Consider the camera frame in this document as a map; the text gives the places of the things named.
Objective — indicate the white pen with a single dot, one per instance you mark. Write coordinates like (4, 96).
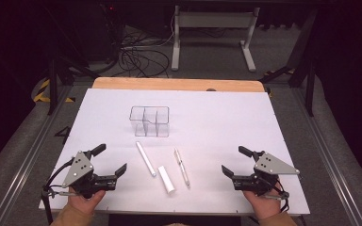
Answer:
(145, 158)

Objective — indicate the silver pen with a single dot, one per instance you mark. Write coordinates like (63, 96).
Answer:
(181, 167)

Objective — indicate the wooden table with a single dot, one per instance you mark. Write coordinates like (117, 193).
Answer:
(169, 84)

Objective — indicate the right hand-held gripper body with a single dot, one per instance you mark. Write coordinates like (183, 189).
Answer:
(273, 168)

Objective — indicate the person's left hand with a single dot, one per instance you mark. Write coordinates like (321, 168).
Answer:
(86, 204)

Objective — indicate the black metal stand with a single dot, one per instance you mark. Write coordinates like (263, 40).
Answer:
(310, 91)
(52, 88)

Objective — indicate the person's right hand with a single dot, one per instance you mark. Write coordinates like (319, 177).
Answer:
(264, 207)

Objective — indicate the white eraser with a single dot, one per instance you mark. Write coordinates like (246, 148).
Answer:
(166, 179)

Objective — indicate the black equipment rack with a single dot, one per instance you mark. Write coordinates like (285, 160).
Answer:
(100, 31)

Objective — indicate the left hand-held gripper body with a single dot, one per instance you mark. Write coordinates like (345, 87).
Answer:
(78, 171)

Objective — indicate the aluminium floor rail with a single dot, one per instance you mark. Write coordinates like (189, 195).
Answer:
(326, 163)
(28, 163)

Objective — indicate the clear plastic pen organizer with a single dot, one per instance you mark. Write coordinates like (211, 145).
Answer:
(151, 119)

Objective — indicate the white metal stand frame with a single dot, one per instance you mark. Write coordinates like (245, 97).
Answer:
(213, 19)

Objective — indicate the yellow black hazard tape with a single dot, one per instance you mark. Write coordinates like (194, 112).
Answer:
(41, 94)

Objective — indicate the white paper mat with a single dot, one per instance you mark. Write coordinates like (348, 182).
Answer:
(232, 125)

